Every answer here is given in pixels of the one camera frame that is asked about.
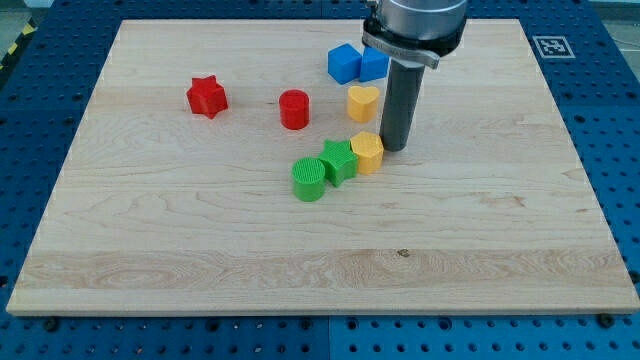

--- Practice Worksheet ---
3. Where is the red cylinder block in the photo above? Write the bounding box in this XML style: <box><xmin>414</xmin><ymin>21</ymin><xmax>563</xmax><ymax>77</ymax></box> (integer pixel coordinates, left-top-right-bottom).
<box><xmin>279</xmin><ymin>89</ymin><xmax>310</xmax><ymax>130</ymax></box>

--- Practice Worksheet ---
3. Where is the red star block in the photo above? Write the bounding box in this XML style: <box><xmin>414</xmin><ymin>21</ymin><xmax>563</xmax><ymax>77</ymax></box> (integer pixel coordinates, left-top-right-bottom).
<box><xmin>186</xmin><ymin>75</ymin><xmax>229</xmax><ymax>119</ymax></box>

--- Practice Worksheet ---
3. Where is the green star block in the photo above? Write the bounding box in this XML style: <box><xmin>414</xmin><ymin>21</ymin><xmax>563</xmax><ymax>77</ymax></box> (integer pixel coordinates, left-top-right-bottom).
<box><xmin>318</xmin><ymin>140</ymin><xmax>358</xmax><ymax>187</ymax></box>

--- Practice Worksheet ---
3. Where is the wooden board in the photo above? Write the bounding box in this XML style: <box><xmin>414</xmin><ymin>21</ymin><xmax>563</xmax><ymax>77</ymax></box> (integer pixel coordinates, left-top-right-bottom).
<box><xmin>7</xmin><ymin>19</ymin><xmax>639</xmax><ymax>317</ymax></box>

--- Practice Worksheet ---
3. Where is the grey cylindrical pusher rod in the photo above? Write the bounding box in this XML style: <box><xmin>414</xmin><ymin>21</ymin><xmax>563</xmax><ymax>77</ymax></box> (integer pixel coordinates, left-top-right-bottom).
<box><xmin>379</xmin><ymin>59</ymin><xmax>425</xmax><ymax>152</ymax></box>

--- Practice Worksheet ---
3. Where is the yellow hexagon block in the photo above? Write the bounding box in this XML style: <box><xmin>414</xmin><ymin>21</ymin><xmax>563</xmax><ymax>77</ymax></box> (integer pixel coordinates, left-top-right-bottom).
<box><xmin>350</xmin><ymin>131</ymin><xmax>384</xmax><ymax>175</ymax></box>

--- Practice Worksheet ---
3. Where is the white fiducial marker tag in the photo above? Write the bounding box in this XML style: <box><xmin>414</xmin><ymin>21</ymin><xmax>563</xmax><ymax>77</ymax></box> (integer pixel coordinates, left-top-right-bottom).
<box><xmin>533</xmin><ymin>35</ymin><xmax>575</xmax><ymax>59</ymax></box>

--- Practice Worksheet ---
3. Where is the blue cube block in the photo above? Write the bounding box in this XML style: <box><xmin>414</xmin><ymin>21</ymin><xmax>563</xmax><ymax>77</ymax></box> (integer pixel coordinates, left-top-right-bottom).
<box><xmin>327</xmin><ymin>43</ymin><xmax>362</xmax><ymax>84</ymax></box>

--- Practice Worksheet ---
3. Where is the green cylinder block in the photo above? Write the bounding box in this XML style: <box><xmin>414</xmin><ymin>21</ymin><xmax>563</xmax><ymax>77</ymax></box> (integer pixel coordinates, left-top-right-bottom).
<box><xmin>292</xmin><ymin>157</ymin><xmax>325</xmax><ymax>202</ymax></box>

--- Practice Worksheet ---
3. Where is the blue triangle block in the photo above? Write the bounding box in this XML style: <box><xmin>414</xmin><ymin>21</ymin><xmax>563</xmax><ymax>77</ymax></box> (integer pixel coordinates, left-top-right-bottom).
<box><xmin>359</xmin><ymin>47</ymin><xmax>389</xmax><ymax>82</ymax></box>

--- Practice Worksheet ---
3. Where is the yellow heart block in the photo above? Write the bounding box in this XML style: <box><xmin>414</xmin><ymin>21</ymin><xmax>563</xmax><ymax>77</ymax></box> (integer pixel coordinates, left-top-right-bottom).
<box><xmin>347</xmin><ymin>86</ymin><xmax>380</xmax><ymax>123</ymax></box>

